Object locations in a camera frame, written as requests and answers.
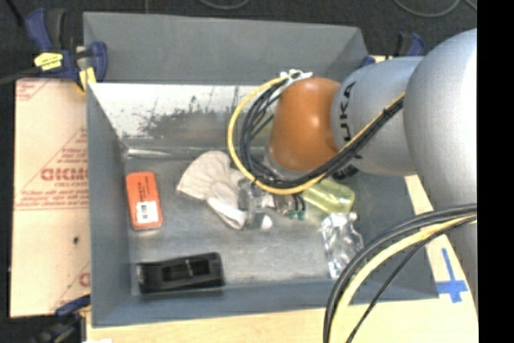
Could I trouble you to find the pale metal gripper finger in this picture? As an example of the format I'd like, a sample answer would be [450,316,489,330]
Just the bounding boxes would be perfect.
[244,210,265,231]
[238,178,263,212]

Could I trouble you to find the yellow-green clear plastic bottle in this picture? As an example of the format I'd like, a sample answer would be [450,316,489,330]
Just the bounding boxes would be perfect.
[300,178,357,223]

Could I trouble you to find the clear crumpled plastic packet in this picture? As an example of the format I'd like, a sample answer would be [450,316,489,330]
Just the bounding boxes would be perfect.
[320,211,365,280]

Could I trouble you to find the black plastic tape dispenser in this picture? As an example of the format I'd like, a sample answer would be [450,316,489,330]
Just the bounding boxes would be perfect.
[135,251,225,296]

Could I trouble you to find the white cloth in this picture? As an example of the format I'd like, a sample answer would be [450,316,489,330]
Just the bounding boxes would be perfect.
[175,150,274,231]

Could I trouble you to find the brown cardboard board, red print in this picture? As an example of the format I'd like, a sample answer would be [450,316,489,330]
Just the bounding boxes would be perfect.
[8,76,92,318]

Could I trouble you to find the orange flat box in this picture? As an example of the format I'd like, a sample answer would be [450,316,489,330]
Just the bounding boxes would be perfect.
[124,171,164,231]

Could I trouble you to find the grey metal bin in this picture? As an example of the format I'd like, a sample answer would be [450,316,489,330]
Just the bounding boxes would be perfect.
[82,11,439,329]

